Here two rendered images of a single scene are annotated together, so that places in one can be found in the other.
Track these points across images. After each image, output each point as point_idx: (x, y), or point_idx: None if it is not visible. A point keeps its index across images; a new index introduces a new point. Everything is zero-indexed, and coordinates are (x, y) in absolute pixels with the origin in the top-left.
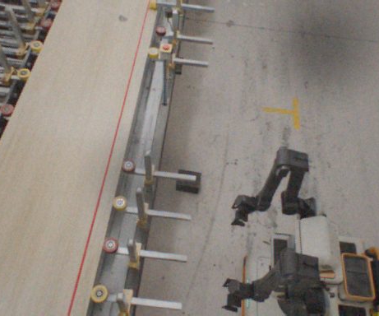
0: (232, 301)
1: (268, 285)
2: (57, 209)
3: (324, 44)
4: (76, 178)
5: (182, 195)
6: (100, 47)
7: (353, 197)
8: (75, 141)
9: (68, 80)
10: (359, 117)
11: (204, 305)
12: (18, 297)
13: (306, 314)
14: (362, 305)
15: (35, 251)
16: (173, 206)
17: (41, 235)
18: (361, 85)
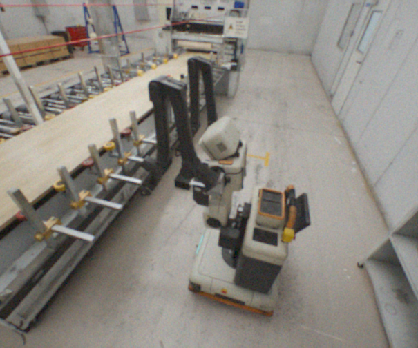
0: (145, 182)
1: (157, 137)
2: (67, 143)
3: (290, 131)
4: (89, 132)
5: (178, 190)
6: (141, 92)
7: None
8: (101, 119)
9: (115, 99)
10: (310, 165)
11: (169, 257)
12: (5, 177)
13: (226, 235)
14: (276, 231)
15: (36, 158)
16: (169, 195)
17: (47, 152)
18: (312, 150)
